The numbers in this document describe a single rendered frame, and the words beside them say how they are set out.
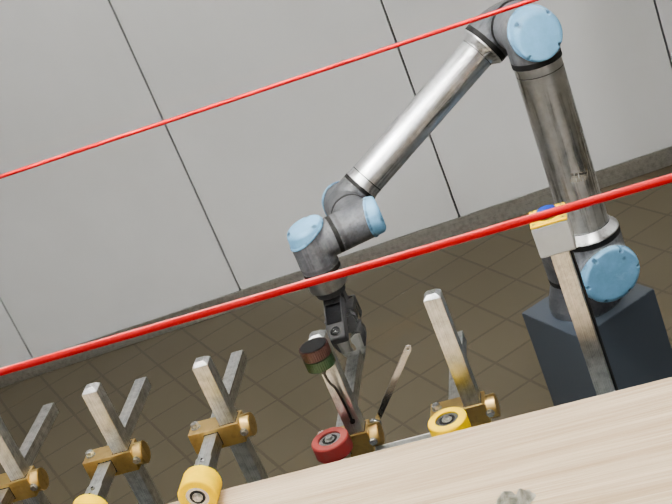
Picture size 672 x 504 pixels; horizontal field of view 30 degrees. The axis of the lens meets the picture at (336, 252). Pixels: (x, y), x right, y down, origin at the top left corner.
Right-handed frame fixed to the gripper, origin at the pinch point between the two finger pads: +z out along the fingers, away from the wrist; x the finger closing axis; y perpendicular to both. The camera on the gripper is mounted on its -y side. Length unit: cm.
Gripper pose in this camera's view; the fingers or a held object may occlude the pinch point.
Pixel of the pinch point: (358, 361)
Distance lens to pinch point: 295.7
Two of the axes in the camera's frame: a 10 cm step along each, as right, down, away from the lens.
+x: -9.3, 2.7, 2.5
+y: 0.9, -4.8, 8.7
